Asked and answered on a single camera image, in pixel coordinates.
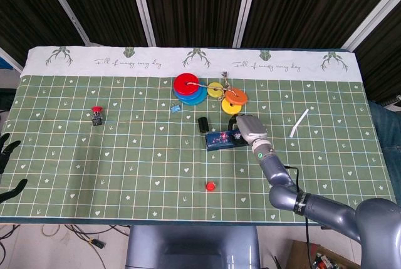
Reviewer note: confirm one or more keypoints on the black plastic cylinder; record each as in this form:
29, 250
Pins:
203, 124

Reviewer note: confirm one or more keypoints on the white bent plastic strip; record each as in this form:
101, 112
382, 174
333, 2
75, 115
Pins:
299, 123

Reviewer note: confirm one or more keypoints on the blue denim fabric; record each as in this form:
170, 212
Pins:
388, 131

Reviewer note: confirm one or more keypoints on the brown cardboard box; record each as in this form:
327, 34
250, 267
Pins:
297, 256

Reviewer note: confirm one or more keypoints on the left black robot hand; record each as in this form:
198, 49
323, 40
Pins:
7, 148

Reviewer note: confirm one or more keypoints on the blue floral glasses case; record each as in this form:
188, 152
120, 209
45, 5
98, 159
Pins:
219, 143

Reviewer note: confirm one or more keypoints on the blue grey robot torso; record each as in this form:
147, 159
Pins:
188, 247

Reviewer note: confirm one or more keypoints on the small red plastic cap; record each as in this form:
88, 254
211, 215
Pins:
210, 186

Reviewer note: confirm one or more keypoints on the red emergency stop button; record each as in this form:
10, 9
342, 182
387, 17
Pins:
97, 110

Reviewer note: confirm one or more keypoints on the white table leg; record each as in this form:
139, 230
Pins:
62, 2
246, 8
9, 59
142, 8
372, 15

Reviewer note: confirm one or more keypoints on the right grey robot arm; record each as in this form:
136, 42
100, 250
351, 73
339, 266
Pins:
329, 209

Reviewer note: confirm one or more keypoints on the blue binder clip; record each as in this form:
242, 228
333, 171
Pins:
175, 109

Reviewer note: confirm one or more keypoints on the green grid tablecloth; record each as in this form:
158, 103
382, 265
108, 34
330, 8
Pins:
125, 143

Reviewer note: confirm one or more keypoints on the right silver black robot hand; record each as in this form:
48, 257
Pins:
252, 128

